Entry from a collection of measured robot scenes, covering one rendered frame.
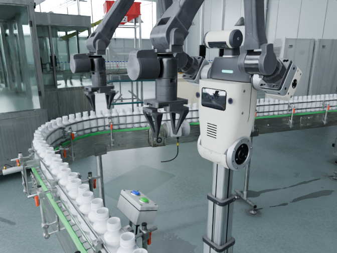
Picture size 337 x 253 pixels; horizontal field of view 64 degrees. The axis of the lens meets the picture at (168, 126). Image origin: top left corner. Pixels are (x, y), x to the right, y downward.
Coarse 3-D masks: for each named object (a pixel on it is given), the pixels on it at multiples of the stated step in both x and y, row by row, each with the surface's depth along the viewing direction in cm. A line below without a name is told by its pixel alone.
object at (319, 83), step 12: (324, 48) 607; (336, 48) 618; (312, 60) 613; (324, 60) 616; (336, 60) 628; (312, 72) 616; (324, 72) 625; (336, 72) 637; (312, 84) 623; (324, 84) 635; (336, 84) 647; (324, 96) 645
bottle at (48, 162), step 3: (48, 153) 126; (51, 153) 127; (54, 153) 125; (48, 156) 124; (51, 156) 124; (48, 159) 124; (51, 159) 124; (45, 162) 125; (48, 162) 124; (51, 162) 124; (48, 165) 124; (48, 174) 125; (48, 177) 126; (51, 177) 125; (48, 183) 127
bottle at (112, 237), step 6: (108, 222) 75; (114, 222) 77; (120, 222) 75; (108, 228) 74; (114, 228) 73; (120, 228) 75; (108, 234) 74; (114, 234) 74; (120, 234) 75; (108, 240) 73; (114, 240) 73; (108, 246) 74; (114, 246) 74; (114, 252) 74
